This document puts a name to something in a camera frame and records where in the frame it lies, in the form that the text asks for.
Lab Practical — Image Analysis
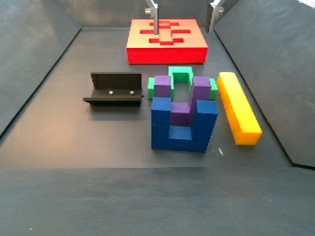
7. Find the red slotted board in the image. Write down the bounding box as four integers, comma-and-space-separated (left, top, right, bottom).
125, 18, 208, 65

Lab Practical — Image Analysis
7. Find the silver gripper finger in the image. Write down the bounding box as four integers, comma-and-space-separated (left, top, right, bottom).
145, 0, 159, 35
205, 0, 225, 32

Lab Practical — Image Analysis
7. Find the blue U-shaped block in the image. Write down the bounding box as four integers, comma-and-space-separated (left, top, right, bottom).
149, 97, 217, 153

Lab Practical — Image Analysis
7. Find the purple U-shaped block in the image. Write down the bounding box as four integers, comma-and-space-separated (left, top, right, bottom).
151, 76, 212, 126

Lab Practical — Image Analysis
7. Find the green U-shaped block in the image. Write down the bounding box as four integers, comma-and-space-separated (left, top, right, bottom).
148, 65, 219, 100

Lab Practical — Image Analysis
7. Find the yellow long block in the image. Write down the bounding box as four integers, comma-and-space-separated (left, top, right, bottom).
216, 72, 261, 146

